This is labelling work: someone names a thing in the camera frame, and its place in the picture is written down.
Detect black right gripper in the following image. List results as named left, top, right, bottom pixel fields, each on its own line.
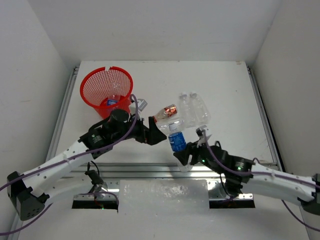
left=173, top=137, right=223, bottom=175

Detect blue label bottle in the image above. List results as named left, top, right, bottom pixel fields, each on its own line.
left=106, top=82, right=122, bottom=106
left=168, top=131, right=193, bottom=172

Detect clear bottle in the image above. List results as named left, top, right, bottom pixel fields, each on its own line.
left=178, top=92, right=197, bottom=128
left=190, top=91, right=211, bottom=125

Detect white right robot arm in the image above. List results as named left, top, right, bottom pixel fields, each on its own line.
left=173, top=142, right=320, bottom=215

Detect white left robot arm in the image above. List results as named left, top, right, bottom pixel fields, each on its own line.
left=7, top=109, right=167, bottom=221

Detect red mesh plastic bin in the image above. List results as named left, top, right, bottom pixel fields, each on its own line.
left=79, top=66, right=134, bottom=119

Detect clear bottle lying sideways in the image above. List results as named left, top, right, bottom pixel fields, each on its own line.
left=156, top=118, right=185, bottom=135

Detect red label red cap bottle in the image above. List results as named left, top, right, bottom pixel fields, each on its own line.
left=153, top=104, right=178, bottom=123

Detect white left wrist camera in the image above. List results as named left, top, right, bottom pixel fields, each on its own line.
left=137, top=98, right=148, bottom=112

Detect aluminium front rail frame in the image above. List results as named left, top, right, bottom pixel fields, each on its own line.
left=22, top=162, right=281, bottom=201

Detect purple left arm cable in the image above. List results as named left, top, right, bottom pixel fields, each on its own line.
left=0, top=93, right=138, bottom=235

